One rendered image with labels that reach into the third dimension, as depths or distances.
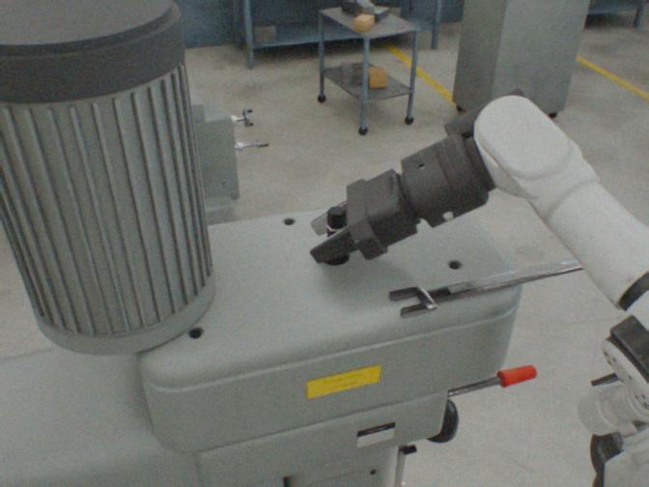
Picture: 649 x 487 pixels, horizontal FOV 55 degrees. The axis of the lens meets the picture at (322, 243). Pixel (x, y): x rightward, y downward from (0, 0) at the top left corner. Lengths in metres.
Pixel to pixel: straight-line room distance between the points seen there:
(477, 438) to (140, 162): 2.60
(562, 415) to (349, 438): 2.43
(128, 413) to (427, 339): 0.36
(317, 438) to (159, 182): 0.40
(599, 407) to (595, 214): 0.47
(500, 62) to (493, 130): 4.63
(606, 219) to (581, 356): 2.91
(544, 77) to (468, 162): 4.97
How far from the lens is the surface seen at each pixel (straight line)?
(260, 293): 0.73
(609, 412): 1.04
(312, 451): 0.84
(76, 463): 0.80
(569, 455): 3.09
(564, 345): 3.56
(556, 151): 0.65
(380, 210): 0.70
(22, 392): 0.88
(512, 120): 0.68
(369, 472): 0.96
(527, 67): 5.50
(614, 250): 0.63
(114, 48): 0.52
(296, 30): 7.19
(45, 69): 0.52
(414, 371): 0.77
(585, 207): 0.65
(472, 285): 0.74
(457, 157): 0.69
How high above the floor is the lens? 2.36
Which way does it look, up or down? 36 degrees down
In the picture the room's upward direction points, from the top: straight up
